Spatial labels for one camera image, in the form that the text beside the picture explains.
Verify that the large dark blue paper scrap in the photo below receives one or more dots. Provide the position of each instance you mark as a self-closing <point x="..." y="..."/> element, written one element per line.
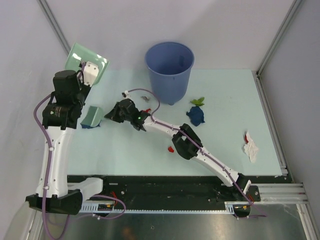
<point x="89" y="126"/>

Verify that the white cable duct strip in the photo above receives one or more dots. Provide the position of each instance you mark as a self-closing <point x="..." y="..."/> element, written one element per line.
<point x="93" y="208"/>

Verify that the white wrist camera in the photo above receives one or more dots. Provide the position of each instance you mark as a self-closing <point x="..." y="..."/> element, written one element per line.
<point x="91" y="73"/>
<point x="125" y="94"/>

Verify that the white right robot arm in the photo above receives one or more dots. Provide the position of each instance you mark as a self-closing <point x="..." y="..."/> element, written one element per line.
<point x="186" y="142"/>

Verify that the red paper scrap lower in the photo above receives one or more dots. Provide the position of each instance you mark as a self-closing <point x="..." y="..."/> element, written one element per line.
<point x="170" y="149"/>

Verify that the dark blue paper scrap right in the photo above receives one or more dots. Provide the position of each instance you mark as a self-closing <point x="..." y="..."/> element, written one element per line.
<point x="196" y="116"/>

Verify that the blue plastic waste bin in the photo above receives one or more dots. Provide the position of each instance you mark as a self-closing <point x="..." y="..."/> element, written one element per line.
<point x="169" y="67"/>

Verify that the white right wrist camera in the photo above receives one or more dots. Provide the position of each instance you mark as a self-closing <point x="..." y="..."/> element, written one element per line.
<point x="125" y="94"/>

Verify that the aluminium frame post left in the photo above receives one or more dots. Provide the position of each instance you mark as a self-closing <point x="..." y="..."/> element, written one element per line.
<point x="52" y="20"/>

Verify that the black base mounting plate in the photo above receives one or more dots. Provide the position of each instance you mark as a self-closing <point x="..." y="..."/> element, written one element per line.
<point x="168" y="186"/>

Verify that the aluminium frame rail front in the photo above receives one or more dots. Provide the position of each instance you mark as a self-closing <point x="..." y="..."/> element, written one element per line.
<point x="259" y="193"/>

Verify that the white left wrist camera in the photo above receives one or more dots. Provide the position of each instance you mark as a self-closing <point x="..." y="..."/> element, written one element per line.
<point x="91" y="73"/>

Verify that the light green hand brush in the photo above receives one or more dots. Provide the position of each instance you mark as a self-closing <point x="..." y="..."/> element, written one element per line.
<point x="94" y="115"/>

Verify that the white paper scrap right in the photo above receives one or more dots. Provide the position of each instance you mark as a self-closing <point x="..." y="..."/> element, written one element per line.
<point x="251" y="150"/>

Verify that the light green plastic dustpan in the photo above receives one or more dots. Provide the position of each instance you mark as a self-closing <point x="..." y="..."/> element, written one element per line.
<point x="79" y="54"/>

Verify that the aluminium frame post right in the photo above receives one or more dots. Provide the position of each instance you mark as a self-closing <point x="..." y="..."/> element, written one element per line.
<point x="287" y="21"/>

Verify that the aluminium frame post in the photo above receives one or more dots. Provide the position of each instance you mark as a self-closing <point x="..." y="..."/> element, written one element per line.
<point x="287" y="21"/>
<point x="52" y="20"/>

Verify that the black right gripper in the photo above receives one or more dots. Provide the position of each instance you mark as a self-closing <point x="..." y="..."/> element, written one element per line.
<point x="113" y="115"/>

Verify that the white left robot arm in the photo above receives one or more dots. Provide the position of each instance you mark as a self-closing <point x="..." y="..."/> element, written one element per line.
<point x="52" y="193"/>

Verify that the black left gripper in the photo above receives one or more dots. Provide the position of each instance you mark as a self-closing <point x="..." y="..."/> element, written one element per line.
<point x="81" y="82"/>

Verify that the grey paper scrap near bin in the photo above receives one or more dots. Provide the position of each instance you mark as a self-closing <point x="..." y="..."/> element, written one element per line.
<point x="145" y="98"/>

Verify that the green paper scrap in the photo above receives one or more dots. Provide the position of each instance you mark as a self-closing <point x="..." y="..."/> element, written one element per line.
<point x="198" y="102"/>

